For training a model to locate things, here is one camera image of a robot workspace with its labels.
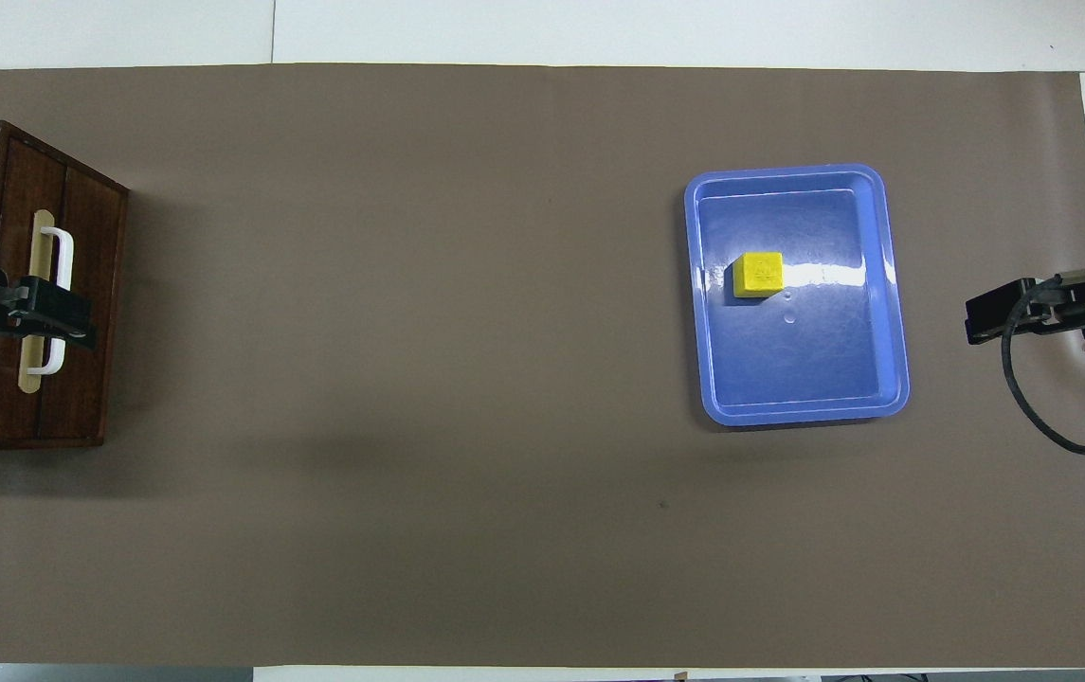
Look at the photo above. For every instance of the yellow cube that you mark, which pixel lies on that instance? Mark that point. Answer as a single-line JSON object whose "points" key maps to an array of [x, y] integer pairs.
{"points": [[758, 275]]}

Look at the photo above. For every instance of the blue plastic tray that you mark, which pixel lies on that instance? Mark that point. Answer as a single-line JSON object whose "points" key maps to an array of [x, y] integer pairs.
{"points": [[807, 369]]}

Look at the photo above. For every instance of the brown paper table mat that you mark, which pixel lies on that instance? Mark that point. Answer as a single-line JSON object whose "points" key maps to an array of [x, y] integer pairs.
{"points": [[428, 379]]}

